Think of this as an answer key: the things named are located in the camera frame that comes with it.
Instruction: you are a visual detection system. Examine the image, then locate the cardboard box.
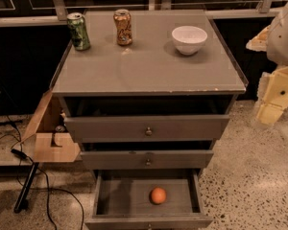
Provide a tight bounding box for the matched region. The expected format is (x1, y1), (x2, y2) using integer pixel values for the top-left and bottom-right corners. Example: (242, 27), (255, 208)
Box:
(22, 90), (80, 163)

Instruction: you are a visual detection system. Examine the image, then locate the black cable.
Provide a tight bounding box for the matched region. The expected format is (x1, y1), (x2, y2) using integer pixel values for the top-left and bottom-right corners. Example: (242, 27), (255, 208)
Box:
(0, 114), (85, 230)

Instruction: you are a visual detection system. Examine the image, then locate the grey top drawer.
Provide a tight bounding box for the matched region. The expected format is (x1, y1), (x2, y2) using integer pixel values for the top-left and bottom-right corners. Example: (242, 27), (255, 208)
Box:
(64, 96), (230, 143)

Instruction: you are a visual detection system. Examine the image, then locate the grey middle drawer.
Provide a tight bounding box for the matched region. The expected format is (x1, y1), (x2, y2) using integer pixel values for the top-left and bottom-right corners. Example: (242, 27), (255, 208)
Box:
(81, 141), (213, 170)

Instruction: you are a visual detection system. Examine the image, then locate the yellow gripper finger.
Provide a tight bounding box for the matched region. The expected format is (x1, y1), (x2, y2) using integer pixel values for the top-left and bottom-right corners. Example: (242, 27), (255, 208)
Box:
(246, 26), (270, 52)
(255, 66), (288, 125)

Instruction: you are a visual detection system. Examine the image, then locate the white ceramic bowl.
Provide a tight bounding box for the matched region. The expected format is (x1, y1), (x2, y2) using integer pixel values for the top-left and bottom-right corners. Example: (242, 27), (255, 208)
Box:
(172, 26), (207, 56)

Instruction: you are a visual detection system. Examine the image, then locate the grey drawer cabinet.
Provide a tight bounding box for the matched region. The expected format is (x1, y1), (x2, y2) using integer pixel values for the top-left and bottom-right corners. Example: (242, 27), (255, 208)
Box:
(49, 9), (250, 230)

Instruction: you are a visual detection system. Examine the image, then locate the grey drawer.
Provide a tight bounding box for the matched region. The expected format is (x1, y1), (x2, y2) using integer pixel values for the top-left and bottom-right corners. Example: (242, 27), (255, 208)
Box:
(85, 169), (212, 230)
(64, 96), (230, 143)
(81, 141), (213, 170)

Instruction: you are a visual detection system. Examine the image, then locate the orange soda can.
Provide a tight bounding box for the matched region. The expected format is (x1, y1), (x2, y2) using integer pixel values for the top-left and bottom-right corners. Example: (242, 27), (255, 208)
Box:
(113, 9), (132, 46)

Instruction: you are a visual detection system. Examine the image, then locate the metal window railing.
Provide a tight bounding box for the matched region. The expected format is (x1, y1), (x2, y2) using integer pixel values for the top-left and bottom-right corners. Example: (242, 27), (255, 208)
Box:
(0, 0), (288, 29)

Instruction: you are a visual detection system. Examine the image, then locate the orange fruit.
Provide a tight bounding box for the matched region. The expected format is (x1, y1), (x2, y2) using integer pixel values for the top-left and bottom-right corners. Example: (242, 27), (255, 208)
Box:
(150, 187), (167, 205)

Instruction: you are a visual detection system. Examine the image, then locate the grey bottom drawer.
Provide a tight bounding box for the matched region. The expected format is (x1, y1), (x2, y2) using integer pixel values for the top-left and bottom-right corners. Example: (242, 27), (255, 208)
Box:
(85, 169), (212, 230)

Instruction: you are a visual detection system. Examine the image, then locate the black table leg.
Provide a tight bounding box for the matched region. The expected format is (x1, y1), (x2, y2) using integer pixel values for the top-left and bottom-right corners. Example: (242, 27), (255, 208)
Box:
(13, 162), (38, 214)

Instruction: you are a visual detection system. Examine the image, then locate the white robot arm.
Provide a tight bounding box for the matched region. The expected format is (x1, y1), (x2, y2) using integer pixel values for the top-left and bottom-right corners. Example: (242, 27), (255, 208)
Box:
(246, 2), (288, 126)

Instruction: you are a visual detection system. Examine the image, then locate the green soda can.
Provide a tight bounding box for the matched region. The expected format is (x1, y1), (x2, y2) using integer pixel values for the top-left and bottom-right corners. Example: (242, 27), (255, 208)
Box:
(67, 12), (90, 51)

